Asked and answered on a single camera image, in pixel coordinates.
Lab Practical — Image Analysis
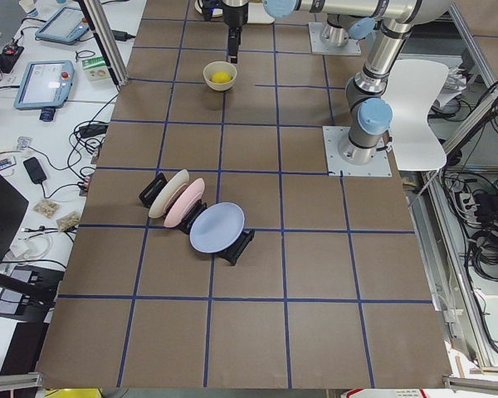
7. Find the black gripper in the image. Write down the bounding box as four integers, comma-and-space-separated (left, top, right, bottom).
222, 0, 249, 64

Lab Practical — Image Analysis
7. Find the white bowl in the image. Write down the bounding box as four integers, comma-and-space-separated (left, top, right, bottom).
203, 61, 237, 92

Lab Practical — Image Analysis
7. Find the yellow lemon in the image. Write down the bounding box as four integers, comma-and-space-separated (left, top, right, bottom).
211, 71, 232, 85

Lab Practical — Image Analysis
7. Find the green white box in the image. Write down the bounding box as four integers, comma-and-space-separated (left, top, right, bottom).
81, 56, 110, 82

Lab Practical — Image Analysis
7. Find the cream plate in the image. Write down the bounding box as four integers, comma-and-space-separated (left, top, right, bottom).
149, 169, 189, 219

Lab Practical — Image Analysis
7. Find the pink plate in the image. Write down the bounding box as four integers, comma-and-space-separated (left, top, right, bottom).
164, 177, 205, 228

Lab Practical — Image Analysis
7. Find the blue teach pendant far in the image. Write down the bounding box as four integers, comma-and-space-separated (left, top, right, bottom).
35, 7, 90, 45

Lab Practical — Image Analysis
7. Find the blue teach pendant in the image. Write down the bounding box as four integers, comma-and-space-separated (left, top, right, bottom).
35, 7, 90, 45
14, 60, 75, 110

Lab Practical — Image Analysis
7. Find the white chair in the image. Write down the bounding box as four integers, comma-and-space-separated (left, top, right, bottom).
383, 59, 448, 172

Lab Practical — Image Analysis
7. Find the blue teach pendant near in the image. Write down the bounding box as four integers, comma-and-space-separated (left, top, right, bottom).
14, 60, 75, 110

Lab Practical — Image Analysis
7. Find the black dish rack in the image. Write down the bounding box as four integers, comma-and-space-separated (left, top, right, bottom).
139, 169, 255, 266

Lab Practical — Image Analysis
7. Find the blue plate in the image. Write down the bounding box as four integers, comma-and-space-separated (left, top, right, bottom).
189, 202, 245, 254

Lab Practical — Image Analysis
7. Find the black power adapter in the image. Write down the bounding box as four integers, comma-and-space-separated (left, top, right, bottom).
23, 157, 47, 184

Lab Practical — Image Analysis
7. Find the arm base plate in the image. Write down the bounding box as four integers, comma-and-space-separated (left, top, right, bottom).
322, 126, 392, 177
309, 22, 361, 56

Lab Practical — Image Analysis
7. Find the aluminium frame post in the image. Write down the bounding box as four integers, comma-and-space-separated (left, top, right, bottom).
78, 0, 129, 87

